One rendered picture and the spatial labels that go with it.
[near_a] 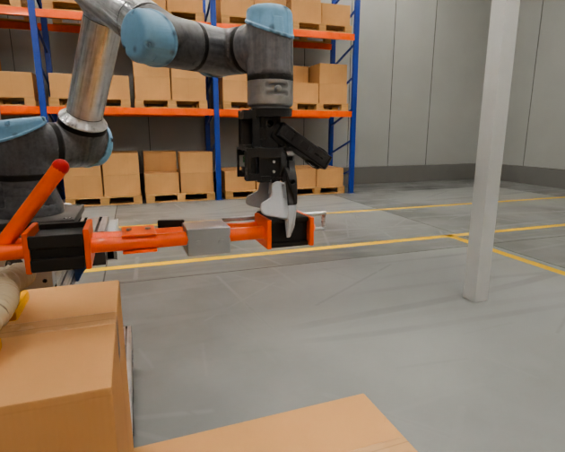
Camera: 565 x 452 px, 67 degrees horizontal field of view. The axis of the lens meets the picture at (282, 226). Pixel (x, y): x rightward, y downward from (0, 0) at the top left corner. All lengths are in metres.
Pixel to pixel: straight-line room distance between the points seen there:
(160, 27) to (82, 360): 0.47
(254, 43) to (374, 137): 9.91
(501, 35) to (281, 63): 2.71
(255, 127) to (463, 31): 11.54
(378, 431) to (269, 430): 0.26
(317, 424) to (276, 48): 0.85
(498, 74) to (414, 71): 7.98
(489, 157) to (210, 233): 2.76
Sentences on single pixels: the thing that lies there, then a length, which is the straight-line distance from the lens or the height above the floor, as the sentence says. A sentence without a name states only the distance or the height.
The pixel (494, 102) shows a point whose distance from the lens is 3.28.
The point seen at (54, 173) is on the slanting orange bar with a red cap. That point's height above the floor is 1.18.
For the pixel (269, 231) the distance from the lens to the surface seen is 0.70.
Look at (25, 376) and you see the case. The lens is 0.64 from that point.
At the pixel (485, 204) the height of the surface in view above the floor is 0.74.
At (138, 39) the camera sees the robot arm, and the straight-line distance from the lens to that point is 0.69.
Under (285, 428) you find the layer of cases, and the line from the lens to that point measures 1.13.
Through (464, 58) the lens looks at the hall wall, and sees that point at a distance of 12.13.
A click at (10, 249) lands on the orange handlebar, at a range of 0.70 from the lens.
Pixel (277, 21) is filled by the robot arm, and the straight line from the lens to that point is 0.72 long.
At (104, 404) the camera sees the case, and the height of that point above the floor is 0.92.
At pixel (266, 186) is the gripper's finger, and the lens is 0.77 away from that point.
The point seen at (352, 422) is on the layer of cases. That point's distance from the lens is 1.16.
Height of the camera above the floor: 1.24
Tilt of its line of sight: 13 degrees down
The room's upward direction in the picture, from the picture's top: straight up
